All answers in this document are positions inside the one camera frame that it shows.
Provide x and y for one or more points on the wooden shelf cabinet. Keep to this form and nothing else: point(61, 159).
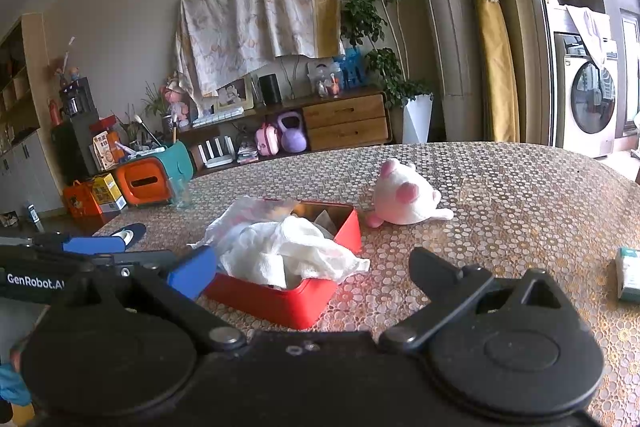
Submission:
point(20, 132)

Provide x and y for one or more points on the yellow cardboard box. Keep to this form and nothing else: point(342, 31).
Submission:
point(110, 194)

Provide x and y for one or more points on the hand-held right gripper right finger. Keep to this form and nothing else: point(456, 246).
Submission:
point(432, 272)

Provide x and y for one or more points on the clear glass cup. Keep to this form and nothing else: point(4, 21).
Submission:
point(181, 196)

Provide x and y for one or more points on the white makeup brush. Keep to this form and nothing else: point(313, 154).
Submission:
point(140, 121)

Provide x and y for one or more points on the white router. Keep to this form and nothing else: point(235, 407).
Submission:
point(216, 157)

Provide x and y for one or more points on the clear toy package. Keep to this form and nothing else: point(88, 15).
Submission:
point(324, 79)

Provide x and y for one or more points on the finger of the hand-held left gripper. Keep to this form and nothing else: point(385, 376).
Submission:
point(95, 245)
point(130, 259)

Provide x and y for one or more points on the red white printed box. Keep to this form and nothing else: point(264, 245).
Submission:
point(106, 147)

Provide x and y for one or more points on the white cloth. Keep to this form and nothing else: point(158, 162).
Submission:
point(290, 252)

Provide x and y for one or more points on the wooden sideboard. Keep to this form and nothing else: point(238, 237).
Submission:
point(345, 122)

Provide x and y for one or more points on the pink toy case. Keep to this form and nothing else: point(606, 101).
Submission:
point(267, 141)

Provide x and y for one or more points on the blue box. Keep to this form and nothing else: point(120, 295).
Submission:
point(350, 69)

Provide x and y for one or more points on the white green tissue pack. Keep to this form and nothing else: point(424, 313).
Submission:
point(629, 274)

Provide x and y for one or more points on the yellow curtain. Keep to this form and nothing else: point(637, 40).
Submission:
point(492, 32)

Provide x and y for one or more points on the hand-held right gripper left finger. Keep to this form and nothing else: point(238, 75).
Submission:
point(192, 274)

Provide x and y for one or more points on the blue white plastic holder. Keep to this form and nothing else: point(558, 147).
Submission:
point(131, 234)

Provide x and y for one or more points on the black water dispenser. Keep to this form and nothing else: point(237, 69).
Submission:
point(72, 142)

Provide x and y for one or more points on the pink white plush toy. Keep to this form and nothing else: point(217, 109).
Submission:
point(400, 197)

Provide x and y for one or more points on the small plant in black pot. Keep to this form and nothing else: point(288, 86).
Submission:
point(157, 107)

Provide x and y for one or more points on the white plant pot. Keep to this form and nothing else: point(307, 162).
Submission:
point(417, 119)

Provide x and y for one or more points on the photo frame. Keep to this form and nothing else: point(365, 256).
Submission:
point(234, 96)

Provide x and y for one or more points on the blue cloth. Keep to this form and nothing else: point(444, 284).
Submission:
point(12, 384)

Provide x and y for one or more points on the stack of books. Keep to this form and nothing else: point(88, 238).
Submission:
point(246, 154)

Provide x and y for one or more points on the white washing machine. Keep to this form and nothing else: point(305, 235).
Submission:
point(585, 107)

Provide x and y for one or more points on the small dark bottle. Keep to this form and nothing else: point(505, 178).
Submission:
point(31, 213)

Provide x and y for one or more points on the white keyboard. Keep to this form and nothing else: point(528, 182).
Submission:
point(217, 118)

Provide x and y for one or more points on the orange teal desk organizer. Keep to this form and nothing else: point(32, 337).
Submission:
point(145, 182)

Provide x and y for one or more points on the red tin box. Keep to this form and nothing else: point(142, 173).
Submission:
point(280, 307)

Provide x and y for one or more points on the beige standing air conditioner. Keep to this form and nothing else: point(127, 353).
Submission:
point(445, 32)

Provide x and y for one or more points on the pink doll figure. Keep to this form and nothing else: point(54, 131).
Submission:
point(176, 104)

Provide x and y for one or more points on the purple kettlebell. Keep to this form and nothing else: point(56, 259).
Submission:
point(291, 137)

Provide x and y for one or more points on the floral draped cloth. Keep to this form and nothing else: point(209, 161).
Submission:
point(250, 17)

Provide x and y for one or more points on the black speaker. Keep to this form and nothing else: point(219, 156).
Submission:
point(269, 89)

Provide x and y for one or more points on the pale purple cloth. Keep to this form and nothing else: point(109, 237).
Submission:
point(590, 32)

